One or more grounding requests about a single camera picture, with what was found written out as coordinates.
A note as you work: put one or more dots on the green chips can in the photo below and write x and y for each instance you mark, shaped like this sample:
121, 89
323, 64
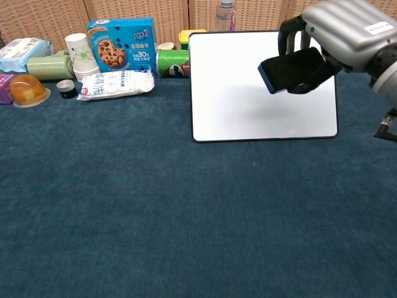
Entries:
172, 63

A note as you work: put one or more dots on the white board with black frame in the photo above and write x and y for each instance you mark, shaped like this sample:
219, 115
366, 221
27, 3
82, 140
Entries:
235, 102

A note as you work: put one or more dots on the purple packet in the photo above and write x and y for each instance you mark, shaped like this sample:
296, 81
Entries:
4, 88

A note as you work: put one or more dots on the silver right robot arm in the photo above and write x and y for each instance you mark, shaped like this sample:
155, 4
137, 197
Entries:
386, 77

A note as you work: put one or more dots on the white plastic detergent bag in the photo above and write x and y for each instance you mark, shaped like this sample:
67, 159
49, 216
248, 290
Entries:
116, 84

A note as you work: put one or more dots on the green thermos bottle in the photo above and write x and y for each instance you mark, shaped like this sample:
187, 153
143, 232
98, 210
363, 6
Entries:
49, 67

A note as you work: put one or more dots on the small black jar silver lid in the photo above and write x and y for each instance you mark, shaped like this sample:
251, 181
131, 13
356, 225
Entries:
66, 89

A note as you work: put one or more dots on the teal table cloth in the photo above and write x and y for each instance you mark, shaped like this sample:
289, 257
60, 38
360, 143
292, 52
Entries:
173, 201

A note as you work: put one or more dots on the black felt eraser blue base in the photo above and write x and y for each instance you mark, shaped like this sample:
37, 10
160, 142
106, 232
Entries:
291, 69

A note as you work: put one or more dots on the stack of white paper cups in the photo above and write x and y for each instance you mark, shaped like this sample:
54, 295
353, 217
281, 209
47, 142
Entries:
82, 57

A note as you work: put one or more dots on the small beige bowl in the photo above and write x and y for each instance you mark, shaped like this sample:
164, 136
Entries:
166, 46

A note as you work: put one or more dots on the yellow lidded green container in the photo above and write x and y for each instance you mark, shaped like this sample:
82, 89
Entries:
184, 38

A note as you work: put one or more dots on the light blue wet wipes pack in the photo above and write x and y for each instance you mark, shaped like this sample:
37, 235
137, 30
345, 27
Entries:
21, 52

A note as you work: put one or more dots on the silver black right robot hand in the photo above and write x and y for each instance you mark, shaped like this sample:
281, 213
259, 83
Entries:
344, 28

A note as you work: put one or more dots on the woven folding screen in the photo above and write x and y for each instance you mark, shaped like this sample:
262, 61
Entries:
139, 14

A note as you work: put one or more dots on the orange jelly cup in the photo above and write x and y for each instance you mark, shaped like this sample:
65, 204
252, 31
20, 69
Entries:
27, 89

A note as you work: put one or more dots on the clear plastic water bottle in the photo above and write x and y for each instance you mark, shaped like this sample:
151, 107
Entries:
227, 17

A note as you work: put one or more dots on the blue cookie box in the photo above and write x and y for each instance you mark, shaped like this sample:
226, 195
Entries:
124, 46

